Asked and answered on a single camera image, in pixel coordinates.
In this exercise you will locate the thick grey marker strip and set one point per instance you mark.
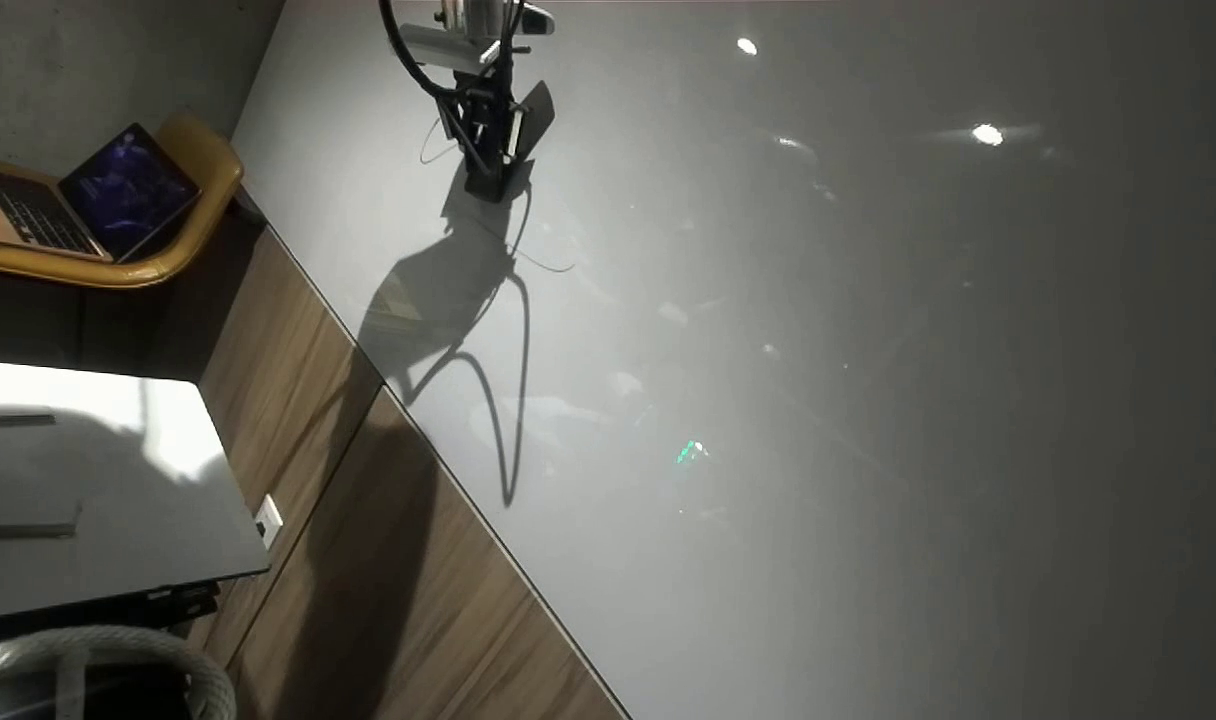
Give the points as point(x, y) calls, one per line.
point(22, 523)

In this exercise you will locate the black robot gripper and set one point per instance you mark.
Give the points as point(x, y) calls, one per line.
point(485, 104)

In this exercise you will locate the open laptop computer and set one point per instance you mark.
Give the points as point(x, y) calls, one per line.
point(113, 192)

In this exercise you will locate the white wall socket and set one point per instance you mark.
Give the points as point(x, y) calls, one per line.
point(270, 523)

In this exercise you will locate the laptop on wooden tray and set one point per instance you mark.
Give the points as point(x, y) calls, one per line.
point(171, 255)

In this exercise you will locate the small white table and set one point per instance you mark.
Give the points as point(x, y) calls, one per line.
point(103, 561)

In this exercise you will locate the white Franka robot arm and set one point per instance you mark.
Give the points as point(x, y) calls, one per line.
point(468, 22)

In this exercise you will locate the large grey whiteboard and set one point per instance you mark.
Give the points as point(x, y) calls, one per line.
point(833, 402)

